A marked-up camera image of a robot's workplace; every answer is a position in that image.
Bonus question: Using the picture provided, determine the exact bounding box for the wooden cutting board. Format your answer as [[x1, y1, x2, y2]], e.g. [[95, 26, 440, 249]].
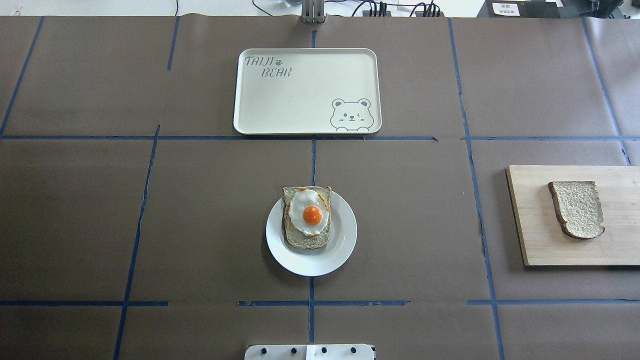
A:
[[506, 165, 640, 266]]

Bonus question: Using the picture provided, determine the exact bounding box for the black box with label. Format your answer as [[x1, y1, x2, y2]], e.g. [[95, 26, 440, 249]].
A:
[[477, 0, 561, 19]]

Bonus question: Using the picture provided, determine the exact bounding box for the orange black connector strip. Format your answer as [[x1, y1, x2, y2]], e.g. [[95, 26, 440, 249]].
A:
[[351, 0, 445, 18]]

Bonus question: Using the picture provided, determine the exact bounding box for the fried egg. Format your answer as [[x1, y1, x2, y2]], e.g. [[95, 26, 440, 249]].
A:
[[286, 187, 332, 238]]

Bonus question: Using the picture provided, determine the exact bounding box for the white round plate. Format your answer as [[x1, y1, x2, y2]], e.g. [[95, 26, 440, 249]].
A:
[[265, 191, 358, 277]]

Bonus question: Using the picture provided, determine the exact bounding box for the aluminium frame post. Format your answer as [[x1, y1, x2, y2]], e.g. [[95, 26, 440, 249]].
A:
[[301, 0, 327, 24]]

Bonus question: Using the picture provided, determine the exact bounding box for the brown bread slice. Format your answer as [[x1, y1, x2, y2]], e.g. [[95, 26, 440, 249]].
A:
[[547, 181, 606, 240]]

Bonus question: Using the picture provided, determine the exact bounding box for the bottom bread slice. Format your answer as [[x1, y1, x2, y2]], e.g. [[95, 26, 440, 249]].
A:
[[282, 186, 332, 249]]

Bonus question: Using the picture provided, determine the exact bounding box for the cream bear serving tray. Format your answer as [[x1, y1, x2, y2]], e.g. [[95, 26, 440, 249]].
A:
[[233, 48, 382, 136]]

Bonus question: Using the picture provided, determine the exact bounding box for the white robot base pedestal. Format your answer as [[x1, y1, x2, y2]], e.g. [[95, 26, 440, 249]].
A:
[[244, 343, 377, 360]]

